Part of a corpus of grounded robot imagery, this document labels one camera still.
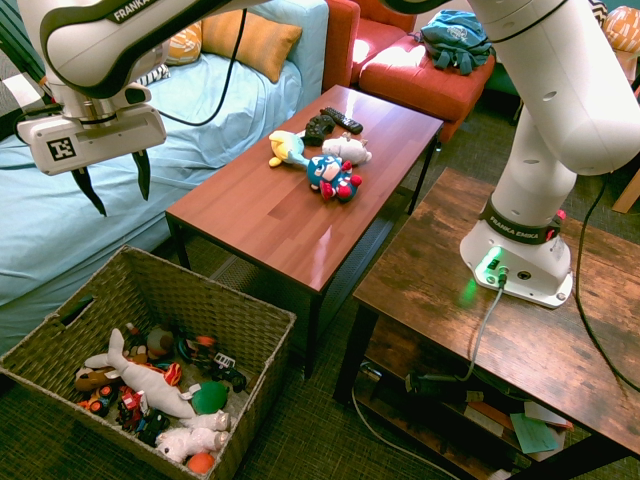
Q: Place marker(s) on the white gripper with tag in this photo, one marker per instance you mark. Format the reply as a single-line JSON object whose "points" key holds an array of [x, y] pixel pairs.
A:
{"points": [[115, 137]]}

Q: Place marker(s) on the orange toy car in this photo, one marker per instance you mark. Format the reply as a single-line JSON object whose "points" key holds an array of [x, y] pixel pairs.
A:
{"points": [[201, 346]]}

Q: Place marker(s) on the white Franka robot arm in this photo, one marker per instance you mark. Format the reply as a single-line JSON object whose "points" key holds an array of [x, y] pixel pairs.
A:
{"points": [[540, 75]]}

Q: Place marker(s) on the woven wicker basket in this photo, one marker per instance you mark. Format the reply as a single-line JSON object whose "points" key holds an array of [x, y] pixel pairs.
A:
{"points": [[200, 300]]}

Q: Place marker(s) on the blue narwhal plush toy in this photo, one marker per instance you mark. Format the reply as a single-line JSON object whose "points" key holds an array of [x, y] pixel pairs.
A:
{"points": [[292, 147]]}

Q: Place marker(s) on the brown dog plush toy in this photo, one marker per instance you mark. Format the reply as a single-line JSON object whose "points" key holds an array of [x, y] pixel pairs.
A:
{"points": [[92, 379]]}

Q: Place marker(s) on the orange striped plush toy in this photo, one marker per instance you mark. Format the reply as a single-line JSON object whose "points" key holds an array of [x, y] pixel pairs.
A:
{"points": [[169, 374]]}

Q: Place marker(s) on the white shark plush toy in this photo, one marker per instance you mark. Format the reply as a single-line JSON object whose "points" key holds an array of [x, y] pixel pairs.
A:
{"points": [[145, 382]]}

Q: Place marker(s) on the Captain America plush toy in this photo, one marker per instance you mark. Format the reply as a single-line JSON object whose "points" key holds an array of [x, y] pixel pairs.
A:
{"points": [[330, 175]]}

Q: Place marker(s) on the orange monster truck toy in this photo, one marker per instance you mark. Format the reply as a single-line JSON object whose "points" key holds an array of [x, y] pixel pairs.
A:
{"points": [[101, 398]]}

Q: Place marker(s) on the black white toy truck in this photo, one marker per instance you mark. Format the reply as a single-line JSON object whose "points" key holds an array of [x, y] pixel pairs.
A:
{"points": [[227, 370]]}

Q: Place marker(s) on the red toy truck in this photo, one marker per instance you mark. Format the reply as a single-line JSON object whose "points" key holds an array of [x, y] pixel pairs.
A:
{"points": [[131, 406]]}

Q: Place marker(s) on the white grey plush toy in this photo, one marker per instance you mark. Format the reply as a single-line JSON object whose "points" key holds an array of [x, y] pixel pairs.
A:
{"points": [[347, 147]]}

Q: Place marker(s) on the green round plush toy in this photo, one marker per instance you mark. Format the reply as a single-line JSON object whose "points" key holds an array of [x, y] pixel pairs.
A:
{"points": [[210, 398]]}

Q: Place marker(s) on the dark toy car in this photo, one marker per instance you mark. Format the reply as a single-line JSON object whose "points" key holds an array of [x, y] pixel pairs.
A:
{"points": [[154, 427]]}

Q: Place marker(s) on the white lamb plush toy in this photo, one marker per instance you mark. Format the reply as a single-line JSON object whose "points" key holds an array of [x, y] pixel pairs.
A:
{"points": [[192, 437]]}

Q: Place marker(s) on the sofa with light blue cover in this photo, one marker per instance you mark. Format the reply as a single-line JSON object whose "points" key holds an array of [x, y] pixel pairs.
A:
{"points": [[75, 240]]}

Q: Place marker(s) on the blue striped pillow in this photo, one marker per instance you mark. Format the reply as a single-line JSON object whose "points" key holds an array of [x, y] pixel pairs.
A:
{"points": [[152, 75]]}

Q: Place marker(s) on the yellow white patterned bolster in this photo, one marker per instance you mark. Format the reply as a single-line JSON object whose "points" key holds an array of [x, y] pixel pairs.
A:
{"points": [[185, 45]]}

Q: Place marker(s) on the reddish wooden coffee table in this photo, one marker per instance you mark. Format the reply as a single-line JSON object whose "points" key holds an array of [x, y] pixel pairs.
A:
{"points": [[280, 225]]}

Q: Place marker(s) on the yellow orange striped pillow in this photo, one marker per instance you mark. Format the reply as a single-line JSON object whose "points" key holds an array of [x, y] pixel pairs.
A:
{"points": [[255, 40]]}

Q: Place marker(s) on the black game controller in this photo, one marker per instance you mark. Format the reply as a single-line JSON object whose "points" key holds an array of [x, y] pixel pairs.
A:
{"points": [[317, 130]]}

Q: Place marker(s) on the black TV remote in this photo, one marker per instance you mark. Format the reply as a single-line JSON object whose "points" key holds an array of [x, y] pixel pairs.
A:
{"points": [[342, 120]]}

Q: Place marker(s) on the orange ball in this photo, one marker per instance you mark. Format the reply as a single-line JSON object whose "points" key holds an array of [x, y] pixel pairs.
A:
{"points": [[201, 463]]}

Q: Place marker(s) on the red upholstered armchair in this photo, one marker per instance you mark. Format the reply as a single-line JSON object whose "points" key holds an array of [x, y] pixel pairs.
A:
{"points": [[415, 75]]}

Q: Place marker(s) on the rustic brown side table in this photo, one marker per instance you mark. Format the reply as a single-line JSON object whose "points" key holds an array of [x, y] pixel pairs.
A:
{"points": [[450, 310]]}

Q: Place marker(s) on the teal fabric bag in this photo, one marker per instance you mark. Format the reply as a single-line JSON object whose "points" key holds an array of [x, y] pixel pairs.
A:
{"points": [[455, 37]]}

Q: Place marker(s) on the black power adapter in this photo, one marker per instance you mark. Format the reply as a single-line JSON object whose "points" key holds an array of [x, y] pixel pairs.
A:
{"points": [[430, 386]]}

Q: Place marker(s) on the green paper envelope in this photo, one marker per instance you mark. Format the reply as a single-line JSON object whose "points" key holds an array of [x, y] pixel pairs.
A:
{"points": [[532, 432]]}

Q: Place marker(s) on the light wooden furniture leg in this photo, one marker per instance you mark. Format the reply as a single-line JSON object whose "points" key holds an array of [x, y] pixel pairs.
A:
{"points": [[629, 192]]}

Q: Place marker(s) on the orange white patterned cushion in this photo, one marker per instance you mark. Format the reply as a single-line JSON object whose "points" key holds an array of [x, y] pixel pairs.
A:
{"points": [[622, 27]]}

